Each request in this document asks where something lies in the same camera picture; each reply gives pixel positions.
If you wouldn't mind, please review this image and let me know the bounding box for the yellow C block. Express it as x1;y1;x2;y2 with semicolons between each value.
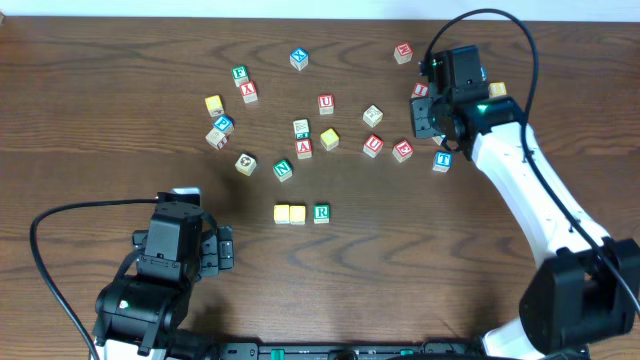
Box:
273;204;290;224

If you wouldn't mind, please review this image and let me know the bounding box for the yellow O block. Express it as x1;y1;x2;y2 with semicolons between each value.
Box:
289;205;306;225

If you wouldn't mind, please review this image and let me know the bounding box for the green R block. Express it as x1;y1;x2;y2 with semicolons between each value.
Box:
313;204;331;224

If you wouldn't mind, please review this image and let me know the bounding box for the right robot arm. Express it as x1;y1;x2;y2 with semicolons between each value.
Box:
410;96;639;359

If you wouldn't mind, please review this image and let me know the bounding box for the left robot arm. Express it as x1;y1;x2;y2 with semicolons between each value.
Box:
93;193;234;359

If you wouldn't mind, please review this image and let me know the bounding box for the blue 2 block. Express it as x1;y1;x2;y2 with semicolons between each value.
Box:
433;135;446;146

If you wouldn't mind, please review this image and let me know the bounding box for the red I block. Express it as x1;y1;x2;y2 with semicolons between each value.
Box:
411;83;429;98

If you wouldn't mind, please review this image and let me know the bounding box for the red E block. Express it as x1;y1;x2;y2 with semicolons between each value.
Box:
392;140;414;163

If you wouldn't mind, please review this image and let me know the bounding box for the blue T block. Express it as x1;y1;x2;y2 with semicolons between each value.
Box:
432;151;453;173

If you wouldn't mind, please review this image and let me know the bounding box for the white picture block centre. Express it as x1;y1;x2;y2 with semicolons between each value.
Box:
363;105;384;128

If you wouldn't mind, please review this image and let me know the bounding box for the red U block lower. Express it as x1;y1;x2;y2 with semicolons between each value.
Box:
363;134;384;158

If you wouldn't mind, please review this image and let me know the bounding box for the red u block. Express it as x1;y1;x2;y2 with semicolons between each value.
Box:
363;134;384;158
318;94;335;115

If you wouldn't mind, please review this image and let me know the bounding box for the yellow 8 block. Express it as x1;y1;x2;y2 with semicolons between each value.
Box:
489;82;507;98

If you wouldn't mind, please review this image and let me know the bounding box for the red block top right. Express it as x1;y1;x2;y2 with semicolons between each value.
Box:
394;42;414;64

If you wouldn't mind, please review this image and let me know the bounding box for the cream picture block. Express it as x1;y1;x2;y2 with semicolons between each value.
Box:
235;153;257;176

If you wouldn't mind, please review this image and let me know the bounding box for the green N block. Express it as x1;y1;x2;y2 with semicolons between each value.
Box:
273;159;293;182

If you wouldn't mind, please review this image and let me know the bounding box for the white red picture block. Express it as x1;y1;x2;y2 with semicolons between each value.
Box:
205;128;228;150

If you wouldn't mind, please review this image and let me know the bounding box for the yellow block centre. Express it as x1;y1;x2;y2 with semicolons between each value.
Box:
320;128;340;151

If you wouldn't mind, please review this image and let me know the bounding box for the red U block upper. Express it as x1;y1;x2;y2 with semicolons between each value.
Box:
318;94;335;115

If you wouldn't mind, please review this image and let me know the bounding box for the blue P block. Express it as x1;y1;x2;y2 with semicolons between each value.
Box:
213;115;235;136

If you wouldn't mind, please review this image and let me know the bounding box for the red A block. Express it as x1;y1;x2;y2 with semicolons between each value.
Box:
295;138;313;160

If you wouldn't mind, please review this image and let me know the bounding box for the white green picture block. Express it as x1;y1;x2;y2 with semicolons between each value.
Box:
293;119;310;140

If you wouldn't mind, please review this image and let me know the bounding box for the yellow block far left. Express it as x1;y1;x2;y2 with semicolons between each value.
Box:
205;95;225;118

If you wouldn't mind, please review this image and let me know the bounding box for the blue X block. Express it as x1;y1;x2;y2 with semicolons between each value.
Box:
289;48;309;71

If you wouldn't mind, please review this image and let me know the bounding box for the red Y block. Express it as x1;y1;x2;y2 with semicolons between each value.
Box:
240;81;258;103

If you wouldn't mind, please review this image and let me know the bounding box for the green F block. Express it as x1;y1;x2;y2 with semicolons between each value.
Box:
231;65;250;87

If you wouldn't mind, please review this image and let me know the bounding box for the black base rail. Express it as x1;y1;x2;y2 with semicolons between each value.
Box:
217;340;486;360

